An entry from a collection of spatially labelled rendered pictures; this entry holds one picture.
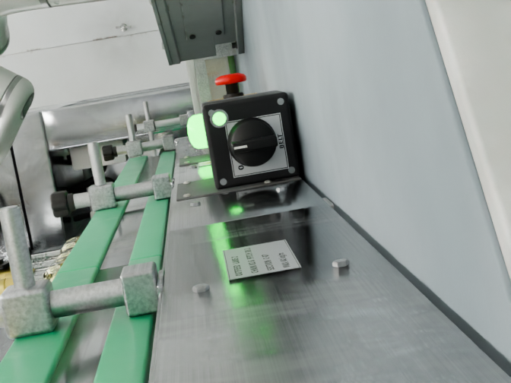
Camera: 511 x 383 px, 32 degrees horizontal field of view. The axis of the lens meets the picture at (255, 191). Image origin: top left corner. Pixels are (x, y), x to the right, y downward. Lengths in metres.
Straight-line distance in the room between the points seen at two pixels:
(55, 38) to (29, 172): 2.80
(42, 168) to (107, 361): 2.02
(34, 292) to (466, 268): 0.26
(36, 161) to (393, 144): 2.05
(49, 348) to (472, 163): 0.26
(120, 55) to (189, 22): 3.87
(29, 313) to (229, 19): 0.86
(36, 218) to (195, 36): 1.23
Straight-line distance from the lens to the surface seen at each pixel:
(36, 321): 0.53
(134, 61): 5.17
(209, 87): 1.61
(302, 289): 0.44
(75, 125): 2.43
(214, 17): 1.31
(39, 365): 0.47
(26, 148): 2.46
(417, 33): 0.37
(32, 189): 2.47
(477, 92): 0.33
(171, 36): 1.34
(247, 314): 0.42
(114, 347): 0.47
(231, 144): 0.79
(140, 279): 0.51
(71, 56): 5.20
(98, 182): 0.98
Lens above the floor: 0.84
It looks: 3 degrees down
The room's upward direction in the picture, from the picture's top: 100 degrees counter-clockwise
